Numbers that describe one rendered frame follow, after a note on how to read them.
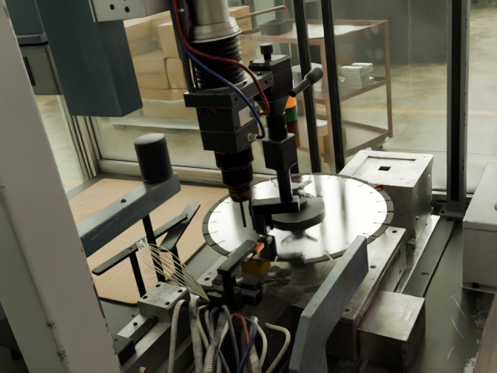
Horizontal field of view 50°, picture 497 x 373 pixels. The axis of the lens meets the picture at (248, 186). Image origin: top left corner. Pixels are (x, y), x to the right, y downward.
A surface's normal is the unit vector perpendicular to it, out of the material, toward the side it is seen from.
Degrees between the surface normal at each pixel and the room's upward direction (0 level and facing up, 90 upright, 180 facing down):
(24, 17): 90
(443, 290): 0
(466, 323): 0
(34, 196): 90
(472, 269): 90
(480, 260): 90
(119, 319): 0
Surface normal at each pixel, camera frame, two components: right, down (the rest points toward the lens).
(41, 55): -0.50, 0.42
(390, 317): -0.15, -0.90
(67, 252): 0.85, 0.09
